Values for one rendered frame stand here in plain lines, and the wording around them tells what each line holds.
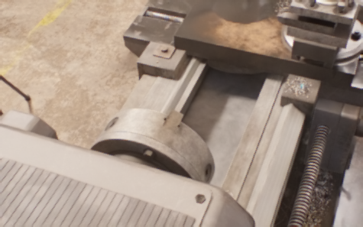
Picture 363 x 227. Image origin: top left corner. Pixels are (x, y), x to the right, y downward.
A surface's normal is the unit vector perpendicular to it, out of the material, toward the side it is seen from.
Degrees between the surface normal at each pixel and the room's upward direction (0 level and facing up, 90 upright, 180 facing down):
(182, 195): 0
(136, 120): 12
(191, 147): 45
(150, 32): 0
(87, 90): 0
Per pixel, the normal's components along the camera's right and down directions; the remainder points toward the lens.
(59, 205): -0.03, -0.69
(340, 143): -0.36, 0.69
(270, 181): 0.52, -0.42
